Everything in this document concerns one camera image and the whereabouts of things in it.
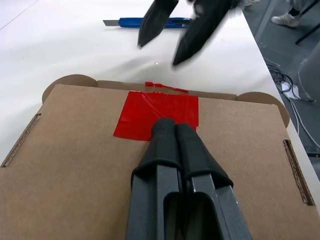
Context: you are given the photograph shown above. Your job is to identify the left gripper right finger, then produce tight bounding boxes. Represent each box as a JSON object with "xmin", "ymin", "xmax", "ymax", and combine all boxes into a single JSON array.
[{"xmin": 175, "ymin": 122, "xmax": 253, "ymax": 240}]

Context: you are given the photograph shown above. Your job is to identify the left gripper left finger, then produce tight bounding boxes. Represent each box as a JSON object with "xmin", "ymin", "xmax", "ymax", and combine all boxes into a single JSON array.
[{"xmin": 125, "ymin": 118, "xmax": 185, "ymax": 240}]

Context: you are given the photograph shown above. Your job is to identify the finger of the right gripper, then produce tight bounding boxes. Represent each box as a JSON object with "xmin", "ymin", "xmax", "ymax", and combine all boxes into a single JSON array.
[
  {"xmin": 172, "ymin": 0, "xmax": 238, "ymax": 66},
  {"xmin": 137, "ymin": 0, "xmax": 180, "ymax": 48}
]

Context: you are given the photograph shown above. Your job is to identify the blue utility knife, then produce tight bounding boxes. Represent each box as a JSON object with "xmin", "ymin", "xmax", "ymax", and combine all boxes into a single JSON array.
[{"xmin": 102, "ymin": 16, "xmax": 195, "ymax": 30}]

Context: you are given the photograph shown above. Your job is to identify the brown cardboard box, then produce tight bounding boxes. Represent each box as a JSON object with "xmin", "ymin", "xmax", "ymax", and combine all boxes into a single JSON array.
[{"xmin": 0, "ymin": 73, "xmax": 320, "ymax": 240}]

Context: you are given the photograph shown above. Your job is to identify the red tape patch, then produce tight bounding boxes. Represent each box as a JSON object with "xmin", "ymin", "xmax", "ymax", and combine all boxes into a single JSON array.
[{"xmin": 112, "ymin": 81, "xmax": 200, "ymax": 142}]

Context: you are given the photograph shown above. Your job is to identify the white sneaker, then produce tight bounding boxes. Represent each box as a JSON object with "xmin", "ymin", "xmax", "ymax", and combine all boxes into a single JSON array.
[{"xmin": 271, "ymin": 12, "xmax": 301, "ymax": 28}]

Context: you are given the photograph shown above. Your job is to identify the white paper scrap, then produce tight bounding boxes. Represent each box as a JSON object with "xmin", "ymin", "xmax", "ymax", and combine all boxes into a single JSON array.
[{"xmin": 281, "ymin": 82, "xmax": 301, "ymax": 100}]

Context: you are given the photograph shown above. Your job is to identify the floor cables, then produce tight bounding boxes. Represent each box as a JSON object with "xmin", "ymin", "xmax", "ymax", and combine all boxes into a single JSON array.
[{"xmin": 266, "ymin": 57, "xmax": 320, "ymax": 151}]

